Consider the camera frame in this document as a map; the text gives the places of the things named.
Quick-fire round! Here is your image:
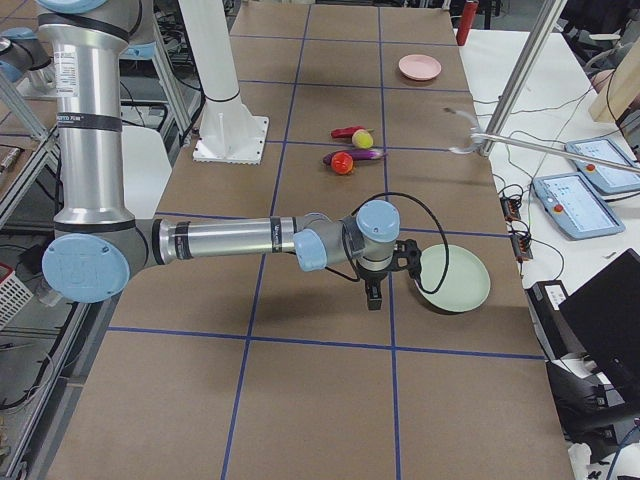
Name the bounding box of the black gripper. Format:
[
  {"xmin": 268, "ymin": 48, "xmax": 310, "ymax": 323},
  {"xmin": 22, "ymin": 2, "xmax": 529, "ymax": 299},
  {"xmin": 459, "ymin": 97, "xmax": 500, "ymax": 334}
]
[{"xmin": 389, "ymin": 239, "xmax": 422, "ymax": 280}]

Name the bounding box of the purple eggplant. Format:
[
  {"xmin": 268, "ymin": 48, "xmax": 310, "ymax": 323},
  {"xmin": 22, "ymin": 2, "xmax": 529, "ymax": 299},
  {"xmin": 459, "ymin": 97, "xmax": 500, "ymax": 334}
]
[{"xmin": 322, "ymin": 148, "xmax": 387, "ymax": 165}]

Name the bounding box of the red pomegranate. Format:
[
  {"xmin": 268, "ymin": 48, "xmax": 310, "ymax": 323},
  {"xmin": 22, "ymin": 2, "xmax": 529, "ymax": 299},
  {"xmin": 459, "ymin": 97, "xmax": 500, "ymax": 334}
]
[{"xmin": 330, "ymin": 152, "xmax": 354, "ymax": 175}]

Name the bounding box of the yellow pink peach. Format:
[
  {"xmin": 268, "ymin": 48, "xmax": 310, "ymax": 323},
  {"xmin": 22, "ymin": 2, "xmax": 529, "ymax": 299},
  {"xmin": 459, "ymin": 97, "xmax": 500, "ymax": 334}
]
[{"xmin": 351, "ymin": 129, "xmax": 374, "ymax": 149}]

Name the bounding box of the red chili pepper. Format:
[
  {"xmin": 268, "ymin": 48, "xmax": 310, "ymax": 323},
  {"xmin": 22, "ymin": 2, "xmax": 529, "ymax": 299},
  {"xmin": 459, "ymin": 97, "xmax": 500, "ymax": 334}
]
[{"xmin": 330, "ymin": 126, "xmax": 373, "ymax": 139}]

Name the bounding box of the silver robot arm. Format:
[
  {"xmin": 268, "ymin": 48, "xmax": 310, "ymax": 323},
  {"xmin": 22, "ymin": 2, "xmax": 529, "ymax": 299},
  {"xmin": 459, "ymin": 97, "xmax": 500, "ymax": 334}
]
[{"xmin": 38, "ymin": 1, "xmax": 421, "ymax": 310}]

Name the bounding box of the light green plate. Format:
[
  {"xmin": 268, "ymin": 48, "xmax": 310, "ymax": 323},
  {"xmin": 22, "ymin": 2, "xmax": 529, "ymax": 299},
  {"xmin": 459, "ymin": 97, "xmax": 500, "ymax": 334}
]
[{"xmin": 415, "ymin": 244, "xmax": 491, "ymax": 314}]

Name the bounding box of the long reacher grabber stick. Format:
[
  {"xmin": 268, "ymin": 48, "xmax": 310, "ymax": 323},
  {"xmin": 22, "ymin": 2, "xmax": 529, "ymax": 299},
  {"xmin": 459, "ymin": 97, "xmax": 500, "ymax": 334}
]
[{"xmin": 444, "ymin": 107, "xmax": 639, "ymax": 175}]

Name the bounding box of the near teach pendant tablet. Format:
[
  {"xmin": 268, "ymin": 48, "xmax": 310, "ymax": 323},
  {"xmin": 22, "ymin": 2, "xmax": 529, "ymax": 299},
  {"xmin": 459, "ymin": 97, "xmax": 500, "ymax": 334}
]
[{"xmin": 532, "ymin": 172, "xmax": 625, "ymax": 240}]

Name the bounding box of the teach pendant tablet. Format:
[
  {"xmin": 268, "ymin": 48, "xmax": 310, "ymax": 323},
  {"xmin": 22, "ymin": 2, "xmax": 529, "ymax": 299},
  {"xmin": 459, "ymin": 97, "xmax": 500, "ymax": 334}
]
[
  {"xmin": 565, "ymin": 137, "xmax": 639, "ymax": 195},
  {"xmin": 532, "ymin": 172, "xmax": 625, "ymax": 240}
]

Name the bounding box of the pink plate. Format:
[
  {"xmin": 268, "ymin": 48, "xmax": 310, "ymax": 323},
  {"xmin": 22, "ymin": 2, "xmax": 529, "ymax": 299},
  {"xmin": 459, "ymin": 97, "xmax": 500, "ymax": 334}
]
[{"xmin": 398, "ymin": 54, "xmax": 442, "ymax": 81}]

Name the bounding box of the black laptop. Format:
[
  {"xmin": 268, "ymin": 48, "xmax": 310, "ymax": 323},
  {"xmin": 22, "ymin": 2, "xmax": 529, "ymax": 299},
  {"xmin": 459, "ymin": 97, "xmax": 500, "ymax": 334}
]
[{"xmin": 559, "ymin": 248, "xmax": 639, "ymax": 402}]

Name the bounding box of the far teach pendant tablet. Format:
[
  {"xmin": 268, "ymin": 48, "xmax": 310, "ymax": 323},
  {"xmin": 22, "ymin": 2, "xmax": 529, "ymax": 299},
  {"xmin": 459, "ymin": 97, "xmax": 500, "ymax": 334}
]
[{"xmin": 565, "ymin": 137, "xmax": 639, "ymax": 195}]

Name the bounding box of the red bottle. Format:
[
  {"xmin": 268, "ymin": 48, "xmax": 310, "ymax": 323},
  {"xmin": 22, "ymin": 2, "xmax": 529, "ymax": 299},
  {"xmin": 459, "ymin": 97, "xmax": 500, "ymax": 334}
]
[{"xmin": 456, "ymin": 0, "xmax": 479, "ymax": 46}]

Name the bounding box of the white plastic basket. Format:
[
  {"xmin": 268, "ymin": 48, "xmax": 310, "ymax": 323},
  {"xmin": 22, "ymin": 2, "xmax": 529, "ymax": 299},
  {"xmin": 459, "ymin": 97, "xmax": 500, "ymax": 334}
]
[{"xmin": 0, "ymin": 263, "xmax": 33, "ymax": 329}]

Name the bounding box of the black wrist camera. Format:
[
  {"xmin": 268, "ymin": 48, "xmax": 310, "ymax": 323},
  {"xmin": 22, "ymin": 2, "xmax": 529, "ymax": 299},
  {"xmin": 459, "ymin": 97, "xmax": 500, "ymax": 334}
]
[{"xmin": 365, "ymin": 279, "xmax": 383, "ymax": 311}]

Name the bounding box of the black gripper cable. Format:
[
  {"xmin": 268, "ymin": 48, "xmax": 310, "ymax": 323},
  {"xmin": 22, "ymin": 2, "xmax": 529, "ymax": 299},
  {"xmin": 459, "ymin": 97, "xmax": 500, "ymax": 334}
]
[{"xmin": 324, "ymin": 192, "xmax": 451, "ymax": 295}]

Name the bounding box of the white pedestal column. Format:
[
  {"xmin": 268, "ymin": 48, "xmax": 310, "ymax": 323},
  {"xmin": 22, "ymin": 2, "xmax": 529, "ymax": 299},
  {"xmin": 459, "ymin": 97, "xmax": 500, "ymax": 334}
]
[{"xmin": 179, "ymin": 0, "xmax": 269, "ymax": 165}]

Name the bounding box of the aluminium frame post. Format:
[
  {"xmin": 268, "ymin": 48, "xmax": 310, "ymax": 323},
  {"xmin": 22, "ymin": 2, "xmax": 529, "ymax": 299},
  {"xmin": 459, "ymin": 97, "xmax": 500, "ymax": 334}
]
[{"xmin": 486, "ymin": 0, "xmax": 567, "ymax": 135}]

